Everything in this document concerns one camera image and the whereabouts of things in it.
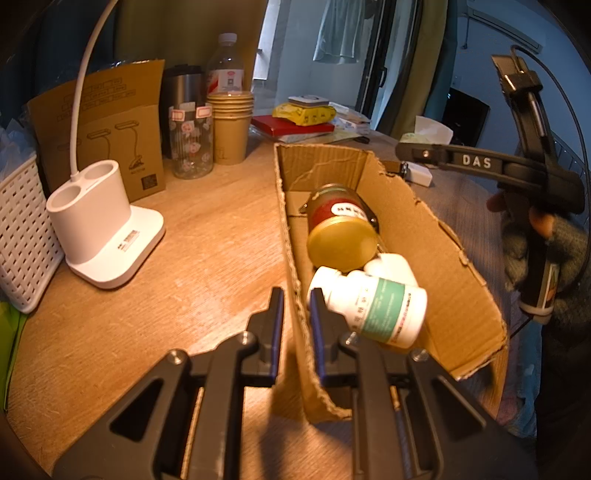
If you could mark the white desk lamp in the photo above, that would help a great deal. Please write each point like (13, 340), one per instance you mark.
(106, 221)

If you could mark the flowered glass jar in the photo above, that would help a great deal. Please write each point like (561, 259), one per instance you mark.
(191, 147)

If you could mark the yellow wipes pack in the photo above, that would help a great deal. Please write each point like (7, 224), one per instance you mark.
(302, 115)

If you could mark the tissue box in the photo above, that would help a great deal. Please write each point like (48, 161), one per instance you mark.
(429, 129)

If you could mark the clear plastic bag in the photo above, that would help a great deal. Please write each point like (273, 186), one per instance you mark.
(16, 147)

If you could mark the red book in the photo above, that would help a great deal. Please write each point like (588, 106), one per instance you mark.
(277, 125)

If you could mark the stack of paper cups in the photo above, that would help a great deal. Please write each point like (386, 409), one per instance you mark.
(231, 134)

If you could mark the yellow curtain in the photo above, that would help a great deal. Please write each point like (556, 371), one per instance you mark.
(415, 69)
(184, 32)

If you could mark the black sliding door frame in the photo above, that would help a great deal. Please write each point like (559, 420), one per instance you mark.
(376, 60)

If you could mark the steel tumbler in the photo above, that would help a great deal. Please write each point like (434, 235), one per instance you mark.
(182, 92)

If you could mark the white pill bottle green label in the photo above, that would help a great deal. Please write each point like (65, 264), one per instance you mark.
(369, 309)

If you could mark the brown lamp carton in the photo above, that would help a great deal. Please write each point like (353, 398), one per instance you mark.
(124, 138)

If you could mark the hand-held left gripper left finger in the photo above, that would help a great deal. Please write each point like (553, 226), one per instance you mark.
(276, 332)

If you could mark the torn cardboard box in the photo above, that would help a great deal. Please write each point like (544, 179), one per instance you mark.
(461, 295)

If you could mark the white charger block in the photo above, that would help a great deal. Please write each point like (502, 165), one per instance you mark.
(419, 174)

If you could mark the clear plastic water bottle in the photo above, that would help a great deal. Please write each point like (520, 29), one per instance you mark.
(225, 69)

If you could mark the flat device on wipes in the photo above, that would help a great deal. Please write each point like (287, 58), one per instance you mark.
(308, 100)

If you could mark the hanging pale green cloth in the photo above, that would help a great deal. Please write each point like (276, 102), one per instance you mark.
(339, 32)

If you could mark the person's right hand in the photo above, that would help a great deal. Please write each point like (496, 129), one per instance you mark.
(572, 258)

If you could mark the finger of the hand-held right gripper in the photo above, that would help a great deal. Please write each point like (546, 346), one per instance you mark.
(461, 159)
(531, 110)

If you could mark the green carton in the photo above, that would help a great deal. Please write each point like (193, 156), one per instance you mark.
(11, 350)

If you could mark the black television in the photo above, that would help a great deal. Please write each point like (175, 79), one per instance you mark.
(464, 113)

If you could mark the yellow-lid jar red label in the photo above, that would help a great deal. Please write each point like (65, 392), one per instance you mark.
(341, 240)

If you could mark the white woven plastic basket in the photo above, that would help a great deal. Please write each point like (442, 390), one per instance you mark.
(23, 240)

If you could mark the beige paper sheet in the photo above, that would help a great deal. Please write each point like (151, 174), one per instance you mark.
(341, 136)

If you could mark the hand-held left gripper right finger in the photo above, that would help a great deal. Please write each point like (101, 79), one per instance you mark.
(316, 337)

